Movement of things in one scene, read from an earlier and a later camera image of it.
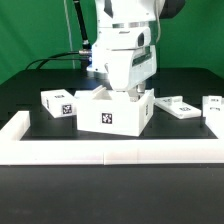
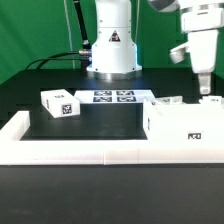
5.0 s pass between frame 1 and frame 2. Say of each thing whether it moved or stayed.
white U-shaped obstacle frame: stayed
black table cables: stayed
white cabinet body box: moved
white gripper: moved
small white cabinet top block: stayed
